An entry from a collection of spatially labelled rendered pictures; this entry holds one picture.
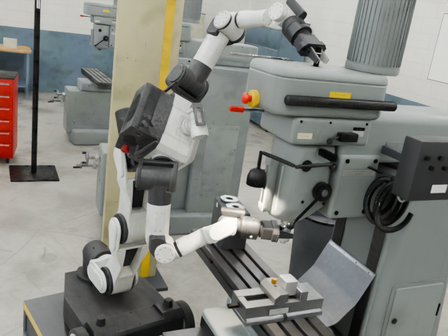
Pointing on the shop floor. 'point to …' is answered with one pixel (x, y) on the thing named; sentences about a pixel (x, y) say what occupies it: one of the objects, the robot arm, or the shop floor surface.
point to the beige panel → (121, 55)
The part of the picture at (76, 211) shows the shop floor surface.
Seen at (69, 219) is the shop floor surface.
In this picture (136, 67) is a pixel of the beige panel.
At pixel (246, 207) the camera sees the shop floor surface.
